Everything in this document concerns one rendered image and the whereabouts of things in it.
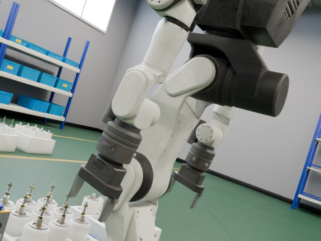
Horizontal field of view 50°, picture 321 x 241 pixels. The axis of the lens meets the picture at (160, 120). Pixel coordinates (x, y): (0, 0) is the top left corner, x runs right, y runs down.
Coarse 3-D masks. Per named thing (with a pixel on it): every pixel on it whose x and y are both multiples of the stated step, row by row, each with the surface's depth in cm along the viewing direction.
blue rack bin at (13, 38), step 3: (12, 36) 585; (15, 36) 589; (12, 39) 587; (15, 39) 591; (18, 39) 595; (21, 39) 600; (15, 42) 593; (18, 42) 597; (21, 42) 603; (24, 42) 607; (27, 42) 611; (24, 45) 610
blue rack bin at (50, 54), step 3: (48, 51) 655; (48, 54) 656; (51, 54) 661; (54, 54) 666; (57, 54) 672; (54, 57) 670; (57, 57) 675; (60, 57) 681; (63, 57) 686; (60, 60) 683
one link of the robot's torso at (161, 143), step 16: (192, 64) 91; (208, 64) 89; (176, 80) 93; (192, 80) 91; (208, 80) 89; (160, 96) 96; (176, 96) 93; (160, 112) 96; (176, 112) 93; (192, 112) 106; (160, 128) 97; (176, 128) 96; (192, 128) 104; (144, 144) 99; (160, 144) 97; (176, 144) 101; (144, 160) 97; (160, 160) 97; (144, 176) 95; (160, 176) 99; (144, 192) 95; (160, 192) 103
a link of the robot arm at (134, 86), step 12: (132, 72) 75; (144, 72) 75; (156, 72) 76; (120, 84) 76; (132, 84) 74; (144, 84) 73; (156, 84) 76; (120, 96) 75; (132, 96) 74; (144, 96) 74; (120, 108) 75; (132, 108) 73
